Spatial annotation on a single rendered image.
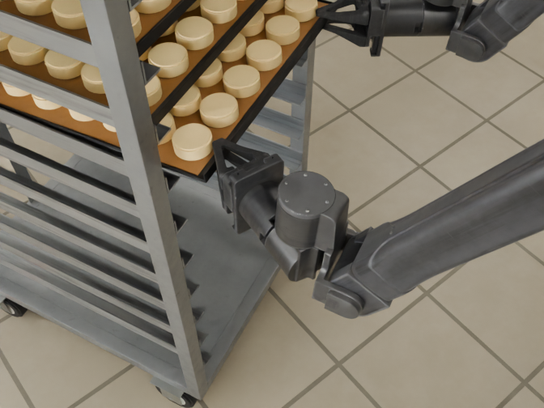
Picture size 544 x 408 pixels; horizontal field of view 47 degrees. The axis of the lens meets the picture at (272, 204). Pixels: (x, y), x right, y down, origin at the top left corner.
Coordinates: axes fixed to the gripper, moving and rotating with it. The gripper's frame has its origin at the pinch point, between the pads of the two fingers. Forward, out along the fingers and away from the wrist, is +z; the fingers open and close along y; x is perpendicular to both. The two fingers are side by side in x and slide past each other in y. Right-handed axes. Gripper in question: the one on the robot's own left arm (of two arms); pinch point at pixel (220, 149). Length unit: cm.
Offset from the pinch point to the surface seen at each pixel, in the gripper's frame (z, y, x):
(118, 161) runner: 6.9, -2.3, 11.0
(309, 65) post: 21.8, -15.9, -29.7
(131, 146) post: 0.4, 6.5, 10.7
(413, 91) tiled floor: 55, -82, -98
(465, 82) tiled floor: 49, -82, -116
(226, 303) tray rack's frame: 13, -67, -5
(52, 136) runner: 16.3, -3.2, 16.5
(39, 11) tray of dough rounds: 17.5, 14.2, 12.8
